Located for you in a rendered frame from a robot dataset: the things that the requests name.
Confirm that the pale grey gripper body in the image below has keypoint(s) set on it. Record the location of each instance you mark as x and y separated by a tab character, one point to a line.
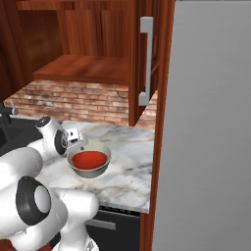
79	145

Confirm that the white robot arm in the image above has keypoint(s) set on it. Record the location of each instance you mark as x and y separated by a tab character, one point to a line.
19	170

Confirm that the grey bowl red inside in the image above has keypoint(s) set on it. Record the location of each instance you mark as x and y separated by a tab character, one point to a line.
90	160

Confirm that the black tap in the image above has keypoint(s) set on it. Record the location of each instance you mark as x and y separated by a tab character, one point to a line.
6	114

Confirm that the tall wooden side panel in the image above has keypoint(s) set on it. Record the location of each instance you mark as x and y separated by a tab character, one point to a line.
157	163

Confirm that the black dishwasher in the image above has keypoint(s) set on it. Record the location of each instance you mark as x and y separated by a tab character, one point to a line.
121	232

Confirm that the grey fridge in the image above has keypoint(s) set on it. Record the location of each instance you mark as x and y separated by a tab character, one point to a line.
209	130

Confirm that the open wooden wall cabinet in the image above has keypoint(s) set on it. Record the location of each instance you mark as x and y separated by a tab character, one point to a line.
85	67

